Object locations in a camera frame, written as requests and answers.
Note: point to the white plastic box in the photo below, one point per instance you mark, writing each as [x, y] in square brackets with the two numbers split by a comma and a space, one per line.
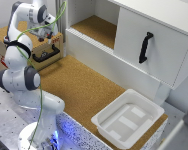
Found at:
[127, 121]

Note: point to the wooden drawer box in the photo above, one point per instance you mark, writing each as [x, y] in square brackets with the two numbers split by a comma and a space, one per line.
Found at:
[44, 50]

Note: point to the white cabinet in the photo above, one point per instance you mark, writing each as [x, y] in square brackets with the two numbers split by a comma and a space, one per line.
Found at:
[94, 56]

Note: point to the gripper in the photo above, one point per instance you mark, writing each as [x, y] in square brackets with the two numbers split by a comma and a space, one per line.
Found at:
[46, 32]

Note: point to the white sliding door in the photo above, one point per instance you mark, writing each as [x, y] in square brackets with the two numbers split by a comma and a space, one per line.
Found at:
[160, 50]

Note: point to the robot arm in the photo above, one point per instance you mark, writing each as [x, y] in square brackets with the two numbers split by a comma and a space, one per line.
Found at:
[17, 80]

